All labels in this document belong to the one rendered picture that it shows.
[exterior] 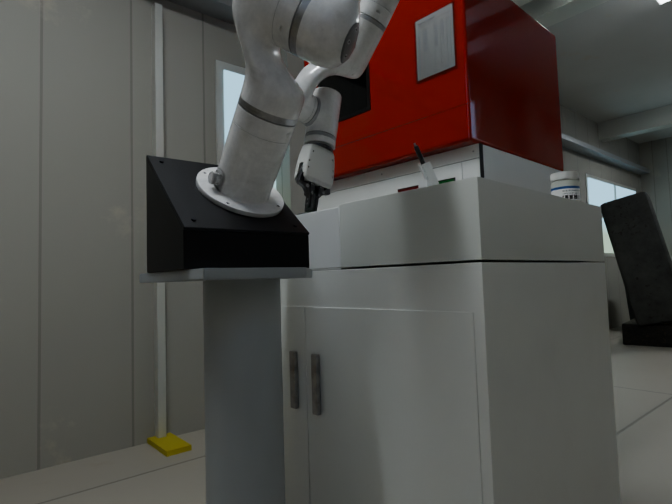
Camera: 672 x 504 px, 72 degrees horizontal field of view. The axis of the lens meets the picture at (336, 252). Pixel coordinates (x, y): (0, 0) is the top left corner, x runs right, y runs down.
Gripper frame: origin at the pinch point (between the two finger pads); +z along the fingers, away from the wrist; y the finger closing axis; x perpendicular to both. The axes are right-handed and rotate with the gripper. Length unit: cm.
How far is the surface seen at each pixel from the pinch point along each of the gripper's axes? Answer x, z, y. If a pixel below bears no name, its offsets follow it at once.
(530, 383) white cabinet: 50, 37, -19
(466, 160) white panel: 11, -30, -53
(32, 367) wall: -154, 60, 22
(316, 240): 6.8, 10.8, 2.3
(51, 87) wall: -153, -67, 43
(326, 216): 10.7, 5.6, 3.4
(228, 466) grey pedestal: 10, 60, 19
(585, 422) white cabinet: 50, 45, -48
